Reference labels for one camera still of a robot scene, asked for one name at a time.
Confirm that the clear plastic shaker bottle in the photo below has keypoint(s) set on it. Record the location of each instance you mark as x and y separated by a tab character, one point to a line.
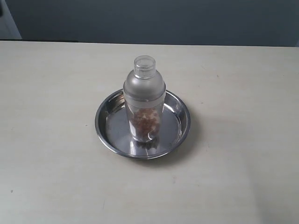
144	91

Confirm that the round steel tray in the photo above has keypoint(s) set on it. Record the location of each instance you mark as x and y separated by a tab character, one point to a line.
112	128

